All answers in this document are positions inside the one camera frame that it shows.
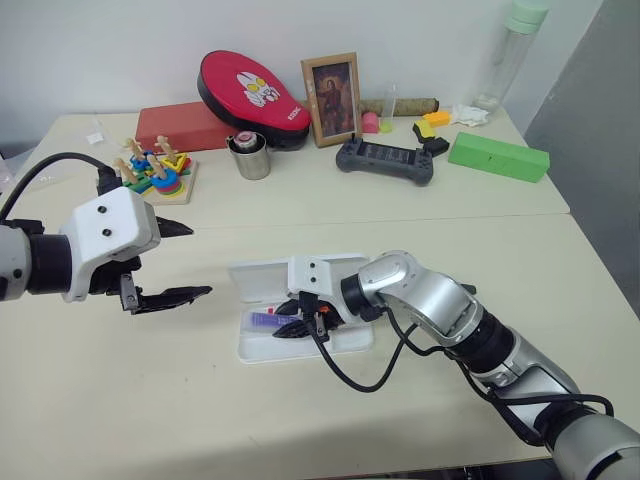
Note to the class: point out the red whiteboard marker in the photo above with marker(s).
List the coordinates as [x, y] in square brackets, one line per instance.
[270, 311]

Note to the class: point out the red rectangular block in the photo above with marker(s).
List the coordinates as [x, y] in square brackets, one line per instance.
[170, 125]

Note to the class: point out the green rectangular block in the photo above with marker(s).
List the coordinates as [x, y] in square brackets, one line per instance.
[495, 157]

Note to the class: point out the brown patterned roll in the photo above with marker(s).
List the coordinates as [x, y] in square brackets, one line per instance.
[415, 105]

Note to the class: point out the crumpled white tissue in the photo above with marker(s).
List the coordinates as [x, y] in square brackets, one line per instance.
[470, 115]

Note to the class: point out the clear plastic bag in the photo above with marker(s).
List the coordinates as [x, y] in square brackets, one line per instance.
[94, 137]

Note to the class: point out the grey handheld controller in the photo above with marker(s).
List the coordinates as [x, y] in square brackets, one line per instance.
[385, 160]

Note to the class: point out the small red-topped jar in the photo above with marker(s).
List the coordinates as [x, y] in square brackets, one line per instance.
[245, 139]

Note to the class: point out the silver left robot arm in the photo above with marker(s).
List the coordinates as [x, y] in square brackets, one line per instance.
[12, 260]

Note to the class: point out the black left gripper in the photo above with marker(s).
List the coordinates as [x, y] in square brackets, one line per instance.
[107, 280]

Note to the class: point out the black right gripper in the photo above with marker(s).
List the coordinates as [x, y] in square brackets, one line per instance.
[322, 317]

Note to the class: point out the pink cylinder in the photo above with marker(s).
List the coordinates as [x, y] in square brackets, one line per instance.
[370, 123]

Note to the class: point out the clear acrylic stand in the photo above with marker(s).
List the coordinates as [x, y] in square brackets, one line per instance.
[391, 102]

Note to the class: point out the purple small object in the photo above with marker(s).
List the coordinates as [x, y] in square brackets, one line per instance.
[262, 321]

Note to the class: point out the clear bottle with green lid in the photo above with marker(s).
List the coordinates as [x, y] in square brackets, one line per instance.
[505, 65]

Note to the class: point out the wooden shape stacking toy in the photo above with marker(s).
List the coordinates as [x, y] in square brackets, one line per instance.
[170, 195]

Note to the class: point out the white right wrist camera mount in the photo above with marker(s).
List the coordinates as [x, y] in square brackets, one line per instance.
[312, 277]

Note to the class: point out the wooden picture frame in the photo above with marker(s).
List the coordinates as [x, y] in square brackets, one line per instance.
[331, 97]

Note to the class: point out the small yellow-green cup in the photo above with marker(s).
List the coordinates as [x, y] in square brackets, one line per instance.
[385, 127]

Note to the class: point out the stainless steel cup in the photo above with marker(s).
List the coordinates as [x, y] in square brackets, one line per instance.
[252, 162]

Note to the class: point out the red boxing pad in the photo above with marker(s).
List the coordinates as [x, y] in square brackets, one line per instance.
[240, 95]

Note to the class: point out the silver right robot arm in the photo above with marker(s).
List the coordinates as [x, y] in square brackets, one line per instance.
[430, 300]

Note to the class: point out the white plastic case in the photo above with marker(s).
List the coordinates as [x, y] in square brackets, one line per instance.
[280, 350]

